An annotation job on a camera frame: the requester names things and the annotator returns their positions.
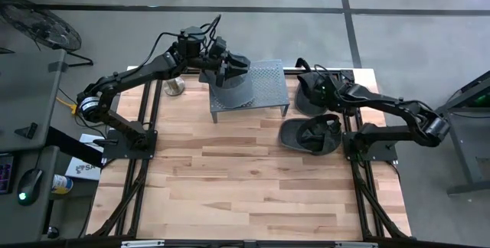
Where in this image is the black wedge bracket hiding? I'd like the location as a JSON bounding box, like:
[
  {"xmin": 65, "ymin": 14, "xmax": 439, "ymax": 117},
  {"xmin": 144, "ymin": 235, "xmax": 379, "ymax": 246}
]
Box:
[{"xmin": 14, "ymin": 122, "xmax": 39, "ymax": 140}]

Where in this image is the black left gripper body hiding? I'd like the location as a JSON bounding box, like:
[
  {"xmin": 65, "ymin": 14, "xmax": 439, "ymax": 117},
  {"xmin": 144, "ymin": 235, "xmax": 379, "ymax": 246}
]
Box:
[{"xmin": 206, "ymin": 35, "xmax": 230, "ymax": 88}]

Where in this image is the silver frame bracket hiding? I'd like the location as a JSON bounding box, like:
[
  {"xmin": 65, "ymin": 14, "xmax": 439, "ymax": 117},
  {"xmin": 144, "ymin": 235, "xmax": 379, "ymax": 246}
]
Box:
[
  {"xmin": 120, "ymin": 240, "xmax": 165, "ymax": 248},
  {"xmin": 335, "ymin": 241, "xmax": 379, "ymax": 248}
]

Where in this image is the white and yellow can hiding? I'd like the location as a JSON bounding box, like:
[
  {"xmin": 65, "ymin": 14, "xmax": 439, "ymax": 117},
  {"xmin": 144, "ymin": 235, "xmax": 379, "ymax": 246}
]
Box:
[{"xmin": 51, "ymin": 174, "xmax": 74, "ymax": 195}]

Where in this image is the black baseball cap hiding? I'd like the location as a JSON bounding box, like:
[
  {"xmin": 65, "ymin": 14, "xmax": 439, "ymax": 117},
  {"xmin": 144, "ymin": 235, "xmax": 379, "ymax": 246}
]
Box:
[
  {"xmin": 279, "ymin": 113, "xmax": 343, "ymax": 155},
  {"xmin": 293, "ymin": 72, "xmax": 334, "ymax": 117}
]

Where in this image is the grey desk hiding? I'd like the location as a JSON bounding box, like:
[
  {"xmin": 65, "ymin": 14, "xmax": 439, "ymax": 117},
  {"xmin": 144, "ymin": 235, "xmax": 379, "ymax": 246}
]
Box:
[{"xmin": 0, "ymin": 48, "xmax": 68, "ymax": 243}]

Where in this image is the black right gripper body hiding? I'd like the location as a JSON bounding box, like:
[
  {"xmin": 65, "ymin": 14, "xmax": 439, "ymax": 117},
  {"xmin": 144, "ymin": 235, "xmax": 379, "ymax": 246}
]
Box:
[{"xmin": 295, "ymin": 57, "xmax": 328, "ymax": 106}]

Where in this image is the black computer mouse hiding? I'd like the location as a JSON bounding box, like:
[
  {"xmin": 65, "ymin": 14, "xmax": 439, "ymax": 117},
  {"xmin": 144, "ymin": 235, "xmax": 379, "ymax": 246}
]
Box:
[{"xmin": 16, "ymin": 168, "xmax": 44, "ymax": 207}]

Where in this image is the black floor fan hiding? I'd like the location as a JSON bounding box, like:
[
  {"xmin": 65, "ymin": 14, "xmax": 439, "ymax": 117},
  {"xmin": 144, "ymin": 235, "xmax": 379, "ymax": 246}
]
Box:
[{"xmin": 0, "ymin": 0, "xmax": 95, "ymax": 68}]

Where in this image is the computer with green lights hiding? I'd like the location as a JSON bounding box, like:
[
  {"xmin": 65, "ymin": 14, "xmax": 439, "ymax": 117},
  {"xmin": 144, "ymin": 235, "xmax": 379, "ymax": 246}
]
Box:
[{"xmin": 469, "ymin": 90, "xmax": 490, "ymax": 108}]

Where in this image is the yellow cable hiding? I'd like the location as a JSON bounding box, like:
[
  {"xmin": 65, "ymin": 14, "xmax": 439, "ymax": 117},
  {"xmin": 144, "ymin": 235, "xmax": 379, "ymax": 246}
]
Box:
[{"xmin": 56, "ymin": 95, "xmax": 78, "ymax": 116}]

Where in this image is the grey-blue baseball cap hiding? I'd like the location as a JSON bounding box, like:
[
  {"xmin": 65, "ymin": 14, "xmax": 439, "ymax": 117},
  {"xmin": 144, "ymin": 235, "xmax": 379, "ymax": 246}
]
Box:
[{"xmin": 198, "ymin": 51, "xmax": 256, "ymax": 110}]

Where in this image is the keypad with lit keys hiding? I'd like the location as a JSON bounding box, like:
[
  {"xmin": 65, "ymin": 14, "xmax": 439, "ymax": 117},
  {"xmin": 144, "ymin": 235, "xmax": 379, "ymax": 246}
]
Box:
[{"xmin": 0, "ymin": 154, "xmax": 16, "ymax": 196}]

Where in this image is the white paper sheet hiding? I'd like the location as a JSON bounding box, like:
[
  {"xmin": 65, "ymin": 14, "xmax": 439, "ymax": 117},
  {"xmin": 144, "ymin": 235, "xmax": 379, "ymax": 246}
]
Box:
[{"xmin": 78, "ymin": 132, "xmax": 106, "ymax": 153}]

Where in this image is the grey metal stand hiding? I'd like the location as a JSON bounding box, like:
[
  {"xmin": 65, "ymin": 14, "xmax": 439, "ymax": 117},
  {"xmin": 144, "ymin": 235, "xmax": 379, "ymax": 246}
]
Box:
[{"xmin": 436, "ymin": 70, "xmax": 490, "ymax": 197}]

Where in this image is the grey perforated metal rack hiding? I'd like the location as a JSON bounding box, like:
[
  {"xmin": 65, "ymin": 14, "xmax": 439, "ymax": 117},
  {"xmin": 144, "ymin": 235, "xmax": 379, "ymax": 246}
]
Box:
[{"xmin": 208, "ymin": 59, "xmax": 291, "ymax": 124}]

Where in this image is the white mushroom-shaped lamp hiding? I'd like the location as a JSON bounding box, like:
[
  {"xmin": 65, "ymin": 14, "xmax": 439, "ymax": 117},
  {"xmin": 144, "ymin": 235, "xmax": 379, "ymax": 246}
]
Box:
[{"xmin": 163, "ymin": 75, "xmax": 187, "ymax": 97}]

